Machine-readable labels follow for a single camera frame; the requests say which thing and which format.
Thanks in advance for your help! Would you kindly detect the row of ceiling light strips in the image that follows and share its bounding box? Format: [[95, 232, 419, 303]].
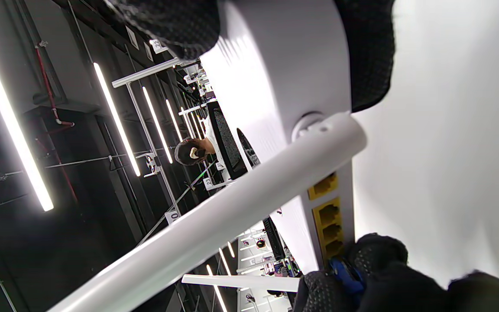
[[0, 9, 238, 312]]

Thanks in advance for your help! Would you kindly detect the person's left hand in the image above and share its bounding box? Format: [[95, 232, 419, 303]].
[[102, 0, 396, 113]]

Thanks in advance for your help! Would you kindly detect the white router with antennas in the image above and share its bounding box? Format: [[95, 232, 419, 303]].
[[48, 0, 367, 312]]

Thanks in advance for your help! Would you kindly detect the blue cable plug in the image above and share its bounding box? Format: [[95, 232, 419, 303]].
[[330, 258, 366, 299]]

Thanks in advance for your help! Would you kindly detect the small black monitor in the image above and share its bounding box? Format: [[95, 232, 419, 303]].
[[262, 217, 287, 261]]

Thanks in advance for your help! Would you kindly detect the person's right hand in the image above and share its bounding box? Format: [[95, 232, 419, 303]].
[[293, 233, 499, 312]]

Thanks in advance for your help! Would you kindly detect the red pipe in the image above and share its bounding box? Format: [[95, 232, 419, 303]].
[[34, 41, 78, 204]]

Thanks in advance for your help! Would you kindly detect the white metal frame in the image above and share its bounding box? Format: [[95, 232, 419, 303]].
[[112, 58, 186, 217]]

